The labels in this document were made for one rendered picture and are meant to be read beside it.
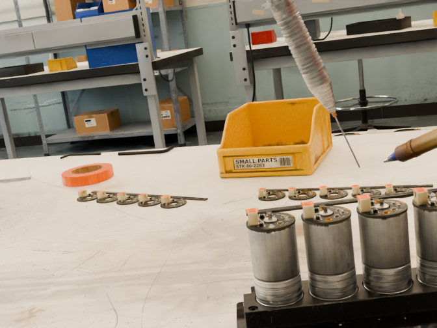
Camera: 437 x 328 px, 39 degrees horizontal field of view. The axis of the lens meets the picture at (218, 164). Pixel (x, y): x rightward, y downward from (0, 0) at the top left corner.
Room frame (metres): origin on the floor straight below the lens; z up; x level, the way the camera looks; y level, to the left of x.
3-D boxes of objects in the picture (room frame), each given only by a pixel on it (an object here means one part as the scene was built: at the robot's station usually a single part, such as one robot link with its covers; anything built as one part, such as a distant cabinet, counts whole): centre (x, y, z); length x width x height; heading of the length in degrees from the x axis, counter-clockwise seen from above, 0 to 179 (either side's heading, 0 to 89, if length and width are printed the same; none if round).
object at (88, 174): (0.71, 0.15, 0.76); 0.06 x 0.06 x 0.01
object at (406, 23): (2.74, -0.77, 0.77); 0.24 x 0.16 x 0.04; 57
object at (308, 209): (0.30, -0.04, 0.82); 0.01 x 0.01 x 0.01; 87
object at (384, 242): (0.29, -0.08, 0.79); 0.02 x 0.02 x 0.05
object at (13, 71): (3.25, 0.97, 0.77); 0.24 x 0.16 x 0.04; 67
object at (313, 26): (2.76, -0.45, 0.80); 0.15 x 0.12 x 0.10; 163
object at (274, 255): (0.30, -0.02, 0.79); 0.02 x 0.02 x 0.05
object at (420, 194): (0.29, -0.10, 0.82); 0.01 x 0.01 x 0.01; 87
